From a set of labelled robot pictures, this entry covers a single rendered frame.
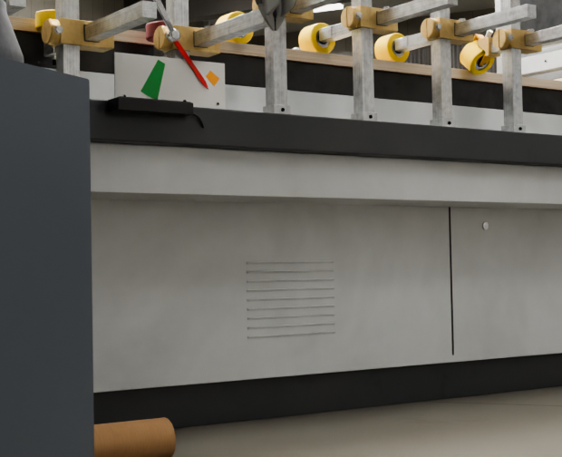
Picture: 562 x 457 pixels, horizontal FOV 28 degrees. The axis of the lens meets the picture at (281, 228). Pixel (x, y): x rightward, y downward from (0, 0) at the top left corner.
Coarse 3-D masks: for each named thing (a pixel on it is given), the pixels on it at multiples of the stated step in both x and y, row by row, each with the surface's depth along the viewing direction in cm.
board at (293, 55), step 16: (32, 32) 241; (128, 32) 254; (144, 32) 256; (224, 48) 268; (240, 48) 271; (256, 48) 273; (336, 64) 287; (352, 64) 290; (384, 64) 296; (400, 64) 299; (416, 64) 303; (464, 80) 314; (480, 80) 316; (496, 80) 320; (528, 80) 327; (544, 80) 331
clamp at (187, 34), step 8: (160, 32) 235; (184, 32) 237; (192, 32) 238; (160, 40) 235; (184, 40) 237; (192, 40) 238; (160, 48) 236; (168, 48) 236; (176, 48) 236; (184, 48) 237; (192, 48) 238; (200, 48) 239; (208, 48) 240; (216, 48) 241; (208, 56) 245
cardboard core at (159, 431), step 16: (96, 432) 207; (112, 432) 209; (128, 432) 210; (144, 432) 212; (160, 432) 214; (96, 448) 206; (112, 448) 207; (128, 448) 209; (144, 448) 211; (160, 448) 213
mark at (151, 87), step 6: (156, 66) 233; (162, 66) 233; (156, 72) 233; (162, 72) 233; (150, 78) 232; (156, 78) 233; (144, 84) 231; (150, 84) 232; (156, 84) 232; (144, 90) 231; (150, 90) 232; (156, 90) 232; (150, 96) 232; (156, 96) 232
